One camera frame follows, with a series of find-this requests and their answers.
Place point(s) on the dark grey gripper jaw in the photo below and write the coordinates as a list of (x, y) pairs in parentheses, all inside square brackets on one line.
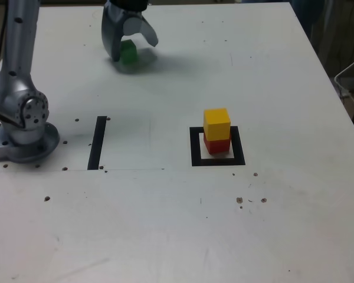
[(112, 38)]

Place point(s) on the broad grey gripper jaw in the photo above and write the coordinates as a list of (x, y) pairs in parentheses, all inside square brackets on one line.
[(135, 25)]

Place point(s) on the green cube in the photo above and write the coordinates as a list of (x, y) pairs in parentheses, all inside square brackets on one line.
[(129, 54)]

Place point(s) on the yellow cube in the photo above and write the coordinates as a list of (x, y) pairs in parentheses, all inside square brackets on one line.
[(216, 123)]

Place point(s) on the red cube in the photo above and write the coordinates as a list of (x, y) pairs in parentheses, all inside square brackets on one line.
[(218, 146)]

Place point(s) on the black tape square outline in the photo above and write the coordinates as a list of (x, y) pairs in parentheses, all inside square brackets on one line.
[(194, 147)]

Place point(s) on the black tape strip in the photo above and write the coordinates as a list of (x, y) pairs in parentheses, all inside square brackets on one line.
[(96, 144)]

